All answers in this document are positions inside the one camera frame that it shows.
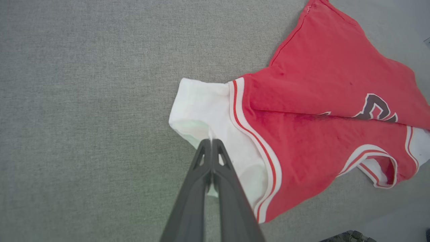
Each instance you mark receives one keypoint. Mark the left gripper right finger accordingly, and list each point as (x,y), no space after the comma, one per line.
(235,215)

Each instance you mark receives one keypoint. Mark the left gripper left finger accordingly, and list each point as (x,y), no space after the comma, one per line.
(189,208)

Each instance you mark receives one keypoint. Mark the red and white jersey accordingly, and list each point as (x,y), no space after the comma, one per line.
(319,67)

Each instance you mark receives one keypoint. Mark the dark robot base part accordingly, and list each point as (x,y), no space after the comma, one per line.
(349,237)

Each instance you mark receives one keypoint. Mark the grey fabric sofa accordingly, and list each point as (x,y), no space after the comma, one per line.
(84,101)

